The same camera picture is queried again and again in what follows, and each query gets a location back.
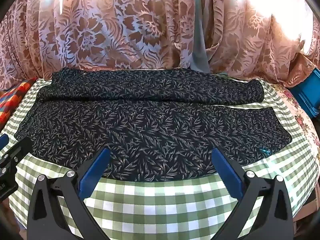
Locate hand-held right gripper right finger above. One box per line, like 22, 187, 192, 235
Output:
211, 149, 293, 240

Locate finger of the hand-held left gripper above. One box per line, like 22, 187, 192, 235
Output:
0, 134, 9, 152
0, 138, 33, 167

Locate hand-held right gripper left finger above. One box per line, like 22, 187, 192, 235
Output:
27, 148, 111, 240

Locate black leaf print pants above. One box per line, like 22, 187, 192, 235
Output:
14, 67, 293, 182

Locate orange red patterned cloth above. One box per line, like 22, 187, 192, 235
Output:
0, 78, 38, 128

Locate dark leaf-print cloth, green gingham border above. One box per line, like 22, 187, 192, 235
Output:
0, 76, 318, 240

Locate blue plastic crate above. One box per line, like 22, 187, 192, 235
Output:
290, 67, 320, 118

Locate grey blue curtain strip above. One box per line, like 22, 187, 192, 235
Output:
191, 0, 212, 74

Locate orange leaf-print cloth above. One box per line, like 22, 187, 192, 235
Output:
0, 0, 320, 88

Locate brown wooden frame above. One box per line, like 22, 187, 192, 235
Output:
292, 196, 316, 232

